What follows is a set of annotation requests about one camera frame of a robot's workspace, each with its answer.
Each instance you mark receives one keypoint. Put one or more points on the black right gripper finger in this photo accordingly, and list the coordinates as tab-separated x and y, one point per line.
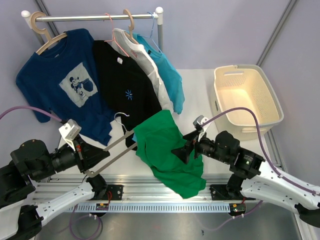
184	154
192	137

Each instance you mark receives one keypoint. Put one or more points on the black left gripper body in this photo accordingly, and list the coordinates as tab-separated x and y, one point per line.
80	154

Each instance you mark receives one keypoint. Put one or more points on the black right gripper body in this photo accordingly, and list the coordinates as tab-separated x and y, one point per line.
202	147

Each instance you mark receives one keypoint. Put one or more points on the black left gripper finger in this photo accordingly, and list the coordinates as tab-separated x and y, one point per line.
92	157
84	147

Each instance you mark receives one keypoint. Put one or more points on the green t shirt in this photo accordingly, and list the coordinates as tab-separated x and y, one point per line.
155	138

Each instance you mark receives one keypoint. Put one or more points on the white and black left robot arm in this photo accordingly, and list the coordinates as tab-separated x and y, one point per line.
33	162

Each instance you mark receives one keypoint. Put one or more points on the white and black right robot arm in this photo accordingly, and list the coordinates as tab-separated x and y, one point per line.
253	177

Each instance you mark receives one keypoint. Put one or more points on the light blue t shirt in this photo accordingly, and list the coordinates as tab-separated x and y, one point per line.
172	79

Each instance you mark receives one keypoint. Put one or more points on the black t shirt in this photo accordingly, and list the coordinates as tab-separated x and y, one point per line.
124	86

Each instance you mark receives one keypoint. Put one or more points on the navy blue printed t shirt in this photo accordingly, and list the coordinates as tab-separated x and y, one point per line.
64	80

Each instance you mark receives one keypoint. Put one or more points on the white t shirt red print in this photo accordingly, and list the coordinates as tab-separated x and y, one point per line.
138	53

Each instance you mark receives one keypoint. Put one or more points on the wooden hanger with white shirt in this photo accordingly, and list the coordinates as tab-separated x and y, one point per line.
129	34

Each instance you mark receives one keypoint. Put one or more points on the wooden hanger with navy shirt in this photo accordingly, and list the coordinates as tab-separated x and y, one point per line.
44	31

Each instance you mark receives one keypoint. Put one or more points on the cream plastic laundry basket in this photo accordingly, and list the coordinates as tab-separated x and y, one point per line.
248	99

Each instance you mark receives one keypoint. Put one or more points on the metal clothes rack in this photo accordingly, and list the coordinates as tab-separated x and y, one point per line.
158	15

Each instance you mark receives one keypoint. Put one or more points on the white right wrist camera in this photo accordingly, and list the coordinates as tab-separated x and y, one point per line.
198	124

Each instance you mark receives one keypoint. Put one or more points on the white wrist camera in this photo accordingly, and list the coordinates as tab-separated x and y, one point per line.
198	124
69	132

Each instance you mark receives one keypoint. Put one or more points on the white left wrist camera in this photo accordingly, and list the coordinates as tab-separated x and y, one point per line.
69	132

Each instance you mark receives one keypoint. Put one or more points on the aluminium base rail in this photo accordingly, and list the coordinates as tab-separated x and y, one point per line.
135	189

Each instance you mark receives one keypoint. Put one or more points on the white slotted cable duct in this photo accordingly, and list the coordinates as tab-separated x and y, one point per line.
117	207

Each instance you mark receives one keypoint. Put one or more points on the pink wire hanger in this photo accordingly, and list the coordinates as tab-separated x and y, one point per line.
114	37

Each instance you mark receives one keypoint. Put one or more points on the light blue wire hanger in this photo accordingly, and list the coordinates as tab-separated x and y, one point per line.
152	31

